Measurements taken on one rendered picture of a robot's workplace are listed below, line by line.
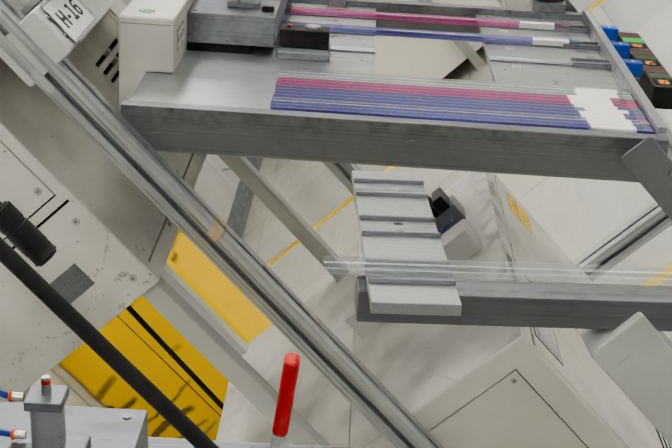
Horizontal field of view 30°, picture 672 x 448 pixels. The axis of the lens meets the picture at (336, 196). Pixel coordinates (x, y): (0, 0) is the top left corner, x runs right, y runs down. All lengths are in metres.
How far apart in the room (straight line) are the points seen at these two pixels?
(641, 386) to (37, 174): 0.87
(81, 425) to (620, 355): 0.52
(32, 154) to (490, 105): 0.62
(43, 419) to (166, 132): 0.87
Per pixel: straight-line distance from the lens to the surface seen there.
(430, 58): 5.29
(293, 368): 0.85
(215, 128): 1.64
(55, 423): 0.83
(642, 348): 1.18
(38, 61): 1.61
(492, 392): 1.80
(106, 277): 1.75
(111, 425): 0.88
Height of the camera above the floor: 1.37
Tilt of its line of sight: 15 degrees down
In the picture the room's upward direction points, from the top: 43 degrees counter-clockwise
